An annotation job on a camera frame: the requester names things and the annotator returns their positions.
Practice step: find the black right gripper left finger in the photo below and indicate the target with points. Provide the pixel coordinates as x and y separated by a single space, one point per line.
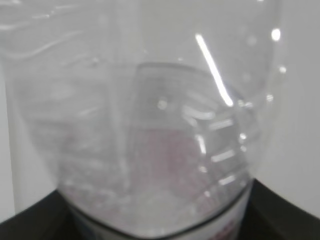
48 219

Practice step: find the clear plastic water bottle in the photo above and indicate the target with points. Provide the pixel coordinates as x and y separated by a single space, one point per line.
151 115

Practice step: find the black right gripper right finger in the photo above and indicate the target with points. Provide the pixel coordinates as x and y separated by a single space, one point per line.
270 217

